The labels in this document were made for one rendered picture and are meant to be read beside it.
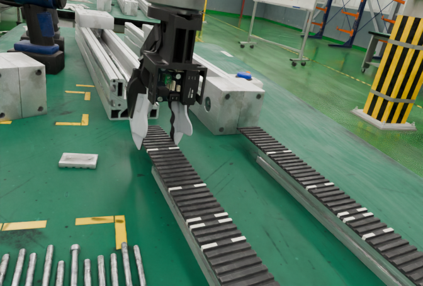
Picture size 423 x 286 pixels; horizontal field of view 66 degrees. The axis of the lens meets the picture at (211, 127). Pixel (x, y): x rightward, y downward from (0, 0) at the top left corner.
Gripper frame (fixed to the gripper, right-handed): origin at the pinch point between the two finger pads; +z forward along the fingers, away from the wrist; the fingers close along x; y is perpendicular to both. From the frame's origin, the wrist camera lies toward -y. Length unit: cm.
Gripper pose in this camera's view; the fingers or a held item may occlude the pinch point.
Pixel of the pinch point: (156, 138)
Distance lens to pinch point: 52.7
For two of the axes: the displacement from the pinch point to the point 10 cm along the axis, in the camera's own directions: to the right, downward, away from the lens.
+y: 4.2, 4.2, -8.0
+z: -1.6, 9.1, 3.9
